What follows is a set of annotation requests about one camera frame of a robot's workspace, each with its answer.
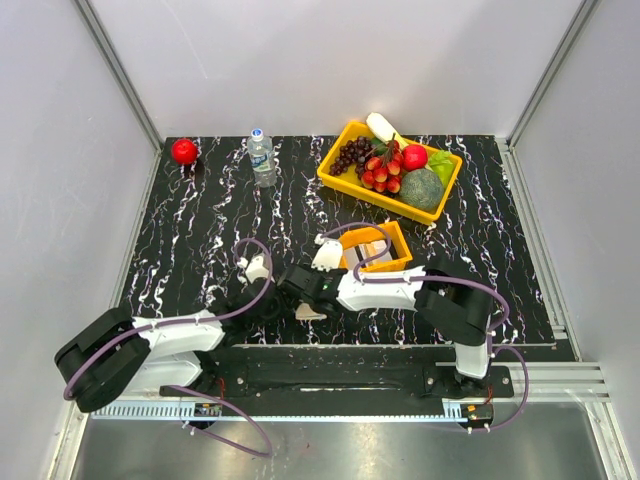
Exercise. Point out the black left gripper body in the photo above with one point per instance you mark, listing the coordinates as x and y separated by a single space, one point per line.
276 312

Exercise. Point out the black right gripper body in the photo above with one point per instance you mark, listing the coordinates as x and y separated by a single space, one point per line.
317 272

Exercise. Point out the beige leather card holder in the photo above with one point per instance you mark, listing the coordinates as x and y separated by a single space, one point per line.
304 312

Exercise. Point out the small yellow card bin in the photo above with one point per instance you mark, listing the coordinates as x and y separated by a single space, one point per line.
398 242

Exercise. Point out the credit card stack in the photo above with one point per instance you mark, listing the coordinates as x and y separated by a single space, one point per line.
369 252

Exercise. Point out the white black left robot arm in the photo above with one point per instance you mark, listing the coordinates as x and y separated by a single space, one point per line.
119 354

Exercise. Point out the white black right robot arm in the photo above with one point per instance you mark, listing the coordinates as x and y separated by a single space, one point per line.
458 308

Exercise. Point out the red cherry bunch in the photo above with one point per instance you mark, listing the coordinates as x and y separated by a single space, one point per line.
383 170

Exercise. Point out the purple grape bunch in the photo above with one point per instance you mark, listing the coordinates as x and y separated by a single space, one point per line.
354 153

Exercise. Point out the green netted melon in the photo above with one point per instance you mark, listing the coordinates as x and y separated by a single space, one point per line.
421 189

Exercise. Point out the large yellow fruit tray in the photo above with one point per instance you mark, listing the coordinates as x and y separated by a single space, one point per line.
403 176

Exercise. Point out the clear plastic water bottle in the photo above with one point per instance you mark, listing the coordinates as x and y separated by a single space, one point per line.
260 150

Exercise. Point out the red apple in tray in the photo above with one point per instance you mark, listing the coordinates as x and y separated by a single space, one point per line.
415 157

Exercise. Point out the white radish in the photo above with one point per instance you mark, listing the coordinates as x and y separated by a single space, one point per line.
382 128

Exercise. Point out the green leafy vegetable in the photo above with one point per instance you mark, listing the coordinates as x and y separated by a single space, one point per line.
442 164

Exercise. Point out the red apple on table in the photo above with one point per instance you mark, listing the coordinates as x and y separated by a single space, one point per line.
184 151

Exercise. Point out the aluminium frame rail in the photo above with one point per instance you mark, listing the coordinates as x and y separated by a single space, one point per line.
105 46

